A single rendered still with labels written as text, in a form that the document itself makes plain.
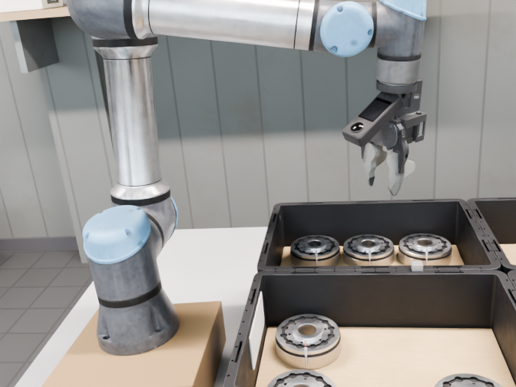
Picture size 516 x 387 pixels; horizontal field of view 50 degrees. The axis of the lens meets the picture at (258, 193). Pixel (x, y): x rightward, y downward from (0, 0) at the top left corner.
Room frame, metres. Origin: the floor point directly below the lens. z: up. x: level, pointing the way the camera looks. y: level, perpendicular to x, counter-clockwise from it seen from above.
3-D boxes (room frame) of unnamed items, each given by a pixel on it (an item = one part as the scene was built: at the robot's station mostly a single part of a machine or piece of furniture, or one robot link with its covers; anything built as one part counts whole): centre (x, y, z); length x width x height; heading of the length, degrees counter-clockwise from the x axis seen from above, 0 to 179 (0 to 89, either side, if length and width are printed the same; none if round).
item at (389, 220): (0.94, -0.21, 0.87); 0.40 x 0.30 x 0.11; 80
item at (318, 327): (0.74, -0.06, 0.86); 0.05 x 0.05 x 0.01
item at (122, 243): (0.90, 0.25, 0.96); 0.13 x 0.12 x 0.14; 173
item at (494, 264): (0.94, -0.21, 0.92); 0.40 x 0.30 x 0.02; 80
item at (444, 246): (1.00, -0.33, 0.86); 0.10 x 0.10 x 0.01
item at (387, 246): (1.02, -0.22, 0.86); 0.10 x 0.10 x 0.01
